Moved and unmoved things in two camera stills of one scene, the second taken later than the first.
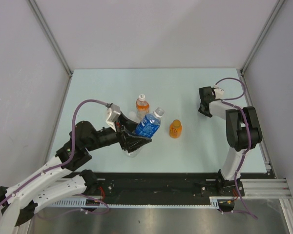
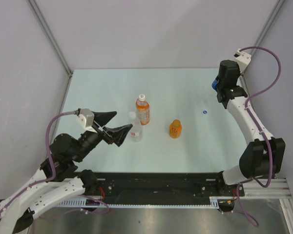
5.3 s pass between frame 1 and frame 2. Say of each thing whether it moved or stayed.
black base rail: stayed
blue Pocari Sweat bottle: moved
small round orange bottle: stayed
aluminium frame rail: stayed
